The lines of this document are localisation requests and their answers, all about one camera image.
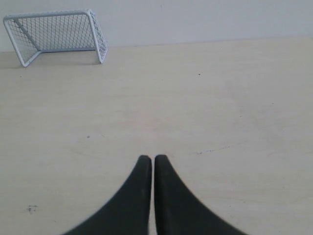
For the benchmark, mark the white miniature soccer goal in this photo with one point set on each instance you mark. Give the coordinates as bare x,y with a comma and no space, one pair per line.
32,34

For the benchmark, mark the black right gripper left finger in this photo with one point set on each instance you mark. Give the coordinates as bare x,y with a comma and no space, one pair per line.
127,212

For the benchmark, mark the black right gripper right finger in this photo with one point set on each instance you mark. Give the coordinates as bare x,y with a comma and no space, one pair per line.
178,211

